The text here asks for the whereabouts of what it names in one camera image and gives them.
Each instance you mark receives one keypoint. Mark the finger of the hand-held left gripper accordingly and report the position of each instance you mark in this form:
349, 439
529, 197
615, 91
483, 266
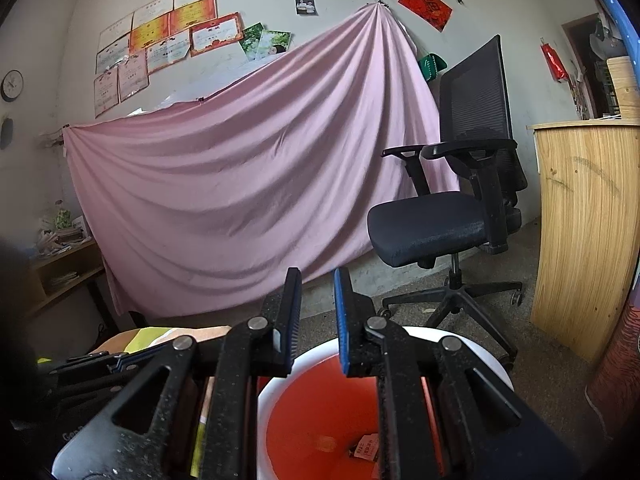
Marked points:
92, 357
95, 367

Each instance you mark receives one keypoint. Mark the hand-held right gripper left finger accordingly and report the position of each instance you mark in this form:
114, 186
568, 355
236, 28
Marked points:
287, 330

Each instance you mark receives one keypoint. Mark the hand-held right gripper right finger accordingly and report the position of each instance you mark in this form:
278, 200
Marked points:
345, 330

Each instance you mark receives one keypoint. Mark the red bucket with white rim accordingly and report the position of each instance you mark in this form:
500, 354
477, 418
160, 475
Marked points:
320, 410

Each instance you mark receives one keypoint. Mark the small white red packet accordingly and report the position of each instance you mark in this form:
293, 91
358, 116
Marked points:
365, 447

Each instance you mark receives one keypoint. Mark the booklets in shelf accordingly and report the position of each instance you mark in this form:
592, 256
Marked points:
64, 280

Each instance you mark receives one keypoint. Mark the wooden shelf desk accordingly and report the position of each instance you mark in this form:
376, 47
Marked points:
70, 260

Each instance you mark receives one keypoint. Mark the pile of papers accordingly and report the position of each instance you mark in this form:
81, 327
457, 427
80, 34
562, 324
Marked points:
62, 232

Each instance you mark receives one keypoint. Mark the black office chair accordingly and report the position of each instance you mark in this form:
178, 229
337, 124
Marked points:
425, 230

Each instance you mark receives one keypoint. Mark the pink hanging cloth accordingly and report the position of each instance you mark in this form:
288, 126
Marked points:
225, 185

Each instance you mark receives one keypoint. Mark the light wooden cabinet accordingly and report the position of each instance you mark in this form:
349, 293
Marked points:
585, 230

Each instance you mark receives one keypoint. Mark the dark red patterned cloth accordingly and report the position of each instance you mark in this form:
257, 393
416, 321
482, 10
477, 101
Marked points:
617, 375

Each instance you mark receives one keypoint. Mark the green outdoor photo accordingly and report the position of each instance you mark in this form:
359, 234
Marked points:
250, 40
275, 45

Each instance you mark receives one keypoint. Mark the small portrait photo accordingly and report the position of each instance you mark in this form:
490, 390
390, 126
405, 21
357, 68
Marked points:
305, 6

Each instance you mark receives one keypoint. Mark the red hanging bag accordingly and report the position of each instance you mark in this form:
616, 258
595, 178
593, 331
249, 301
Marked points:
554, 62

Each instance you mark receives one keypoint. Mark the rounded wooden board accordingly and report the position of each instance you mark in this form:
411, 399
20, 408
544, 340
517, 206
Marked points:
625, 87

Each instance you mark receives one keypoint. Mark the green plastic wall object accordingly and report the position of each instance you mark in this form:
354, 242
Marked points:
432, 66

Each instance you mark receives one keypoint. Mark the round wall clock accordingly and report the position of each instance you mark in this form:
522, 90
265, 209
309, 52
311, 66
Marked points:
12, 85

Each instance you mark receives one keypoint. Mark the group of wall certificates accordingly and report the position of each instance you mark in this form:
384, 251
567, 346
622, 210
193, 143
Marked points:
200, 15

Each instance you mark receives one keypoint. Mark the red paper wall decoration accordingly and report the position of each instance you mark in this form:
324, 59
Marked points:
425, 6

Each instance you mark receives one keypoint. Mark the blue metal frame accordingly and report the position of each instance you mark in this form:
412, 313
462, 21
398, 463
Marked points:
612, 0

